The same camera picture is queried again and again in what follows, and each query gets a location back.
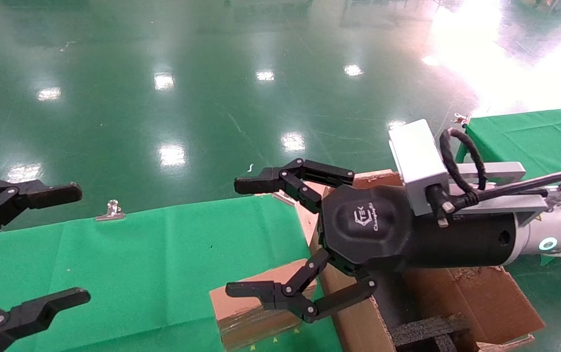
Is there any small green table cloth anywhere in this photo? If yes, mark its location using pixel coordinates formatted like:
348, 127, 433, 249
455, 105, 561, 184

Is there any black foam insert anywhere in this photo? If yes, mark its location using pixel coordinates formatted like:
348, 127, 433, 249
389, 314, 472, 352

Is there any silver camera mounting bracket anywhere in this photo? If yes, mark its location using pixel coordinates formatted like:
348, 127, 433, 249
449, 161, 551, 228

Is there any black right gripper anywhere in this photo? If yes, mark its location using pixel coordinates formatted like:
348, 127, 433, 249
225, 158, 521, 324

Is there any large green table cloth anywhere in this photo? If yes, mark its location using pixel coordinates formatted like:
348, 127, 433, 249
0, 194, 343, 352

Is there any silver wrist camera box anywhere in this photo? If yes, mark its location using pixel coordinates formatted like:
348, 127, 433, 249
388, 119, 451, 216

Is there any small brown cardboard box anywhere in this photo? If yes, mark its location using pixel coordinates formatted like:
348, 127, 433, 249
209, 258, 318, 352

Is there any large open cardboard carton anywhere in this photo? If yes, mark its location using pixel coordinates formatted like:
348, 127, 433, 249
294, 169, 546, 352

